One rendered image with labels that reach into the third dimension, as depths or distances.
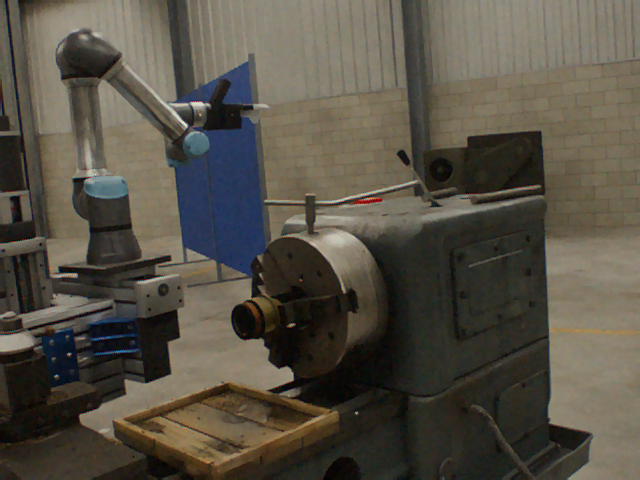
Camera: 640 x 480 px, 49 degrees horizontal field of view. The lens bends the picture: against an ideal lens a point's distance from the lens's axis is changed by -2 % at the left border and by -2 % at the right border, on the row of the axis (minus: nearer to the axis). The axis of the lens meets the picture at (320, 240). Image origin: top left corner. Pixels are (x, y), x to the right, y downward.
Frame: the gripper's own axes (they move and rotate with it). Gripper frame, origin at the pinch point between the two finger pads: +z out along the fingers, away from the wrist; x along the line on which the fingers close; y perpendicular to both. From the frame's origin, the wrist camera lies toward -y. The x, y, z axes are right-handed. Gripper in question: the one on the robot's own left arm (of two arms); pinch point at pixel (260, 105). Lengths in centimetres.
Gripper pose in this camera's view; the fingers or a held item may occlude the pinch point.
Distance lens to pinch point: 235.2
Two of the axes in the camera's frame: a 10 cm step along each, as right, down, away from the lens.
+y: 0.1, 9.7, 2.3
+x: 5.2, 1.9, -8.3
